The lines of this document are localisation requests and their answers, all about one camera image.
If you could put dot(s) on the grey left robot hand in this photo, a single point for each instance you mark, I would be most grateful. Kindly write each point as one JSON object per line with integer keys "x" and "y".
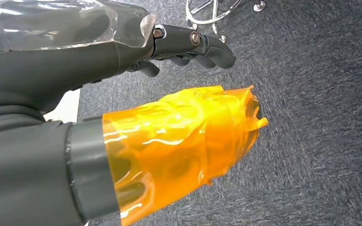
{"x": 59, "y": 62}

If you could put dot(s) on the chrome chair base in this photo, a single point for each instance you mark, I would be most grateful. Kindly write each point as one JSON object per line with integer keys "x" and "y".
{"x": 212, "y": 20}

